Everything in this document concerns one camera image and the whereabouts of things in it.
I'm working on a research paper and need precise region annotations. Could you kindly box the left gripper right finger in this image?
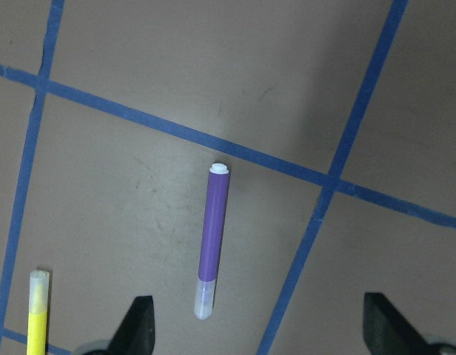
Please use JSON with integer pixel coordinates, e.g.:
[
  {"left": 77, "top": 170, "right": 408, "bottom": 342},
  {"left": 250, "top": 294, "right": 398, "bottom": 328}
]
[{"left": 363, "top": 292, "right": 429, "bottom": 354}]

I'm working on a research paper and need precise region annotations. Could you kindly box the yellow highlighter pen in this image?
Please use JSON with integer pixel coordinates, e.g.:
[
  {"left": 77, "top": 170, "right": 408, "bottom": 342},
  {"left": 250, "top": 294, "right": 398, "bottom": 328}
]
[{"left": 27, "top": 270, "right": 50, "bottom": 355}]

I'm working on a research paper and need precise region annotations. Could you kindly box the purple highlighter pen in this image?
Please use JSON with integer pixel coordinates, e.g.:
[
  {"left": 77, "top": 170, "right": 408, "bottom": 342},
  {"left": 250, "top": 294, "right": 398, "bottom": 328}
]
[{"left": 194, "top": 163, "right": 230, "bottom": 320}]

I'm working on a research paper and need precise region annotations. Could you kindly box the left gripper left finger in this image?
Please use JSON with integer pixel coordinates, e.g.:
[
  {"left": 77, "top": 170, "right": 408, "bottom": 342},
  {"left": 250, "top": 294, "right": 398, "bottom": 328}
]
[{"left": 104, "top": 296, "right": 155, "bottom": 355}]

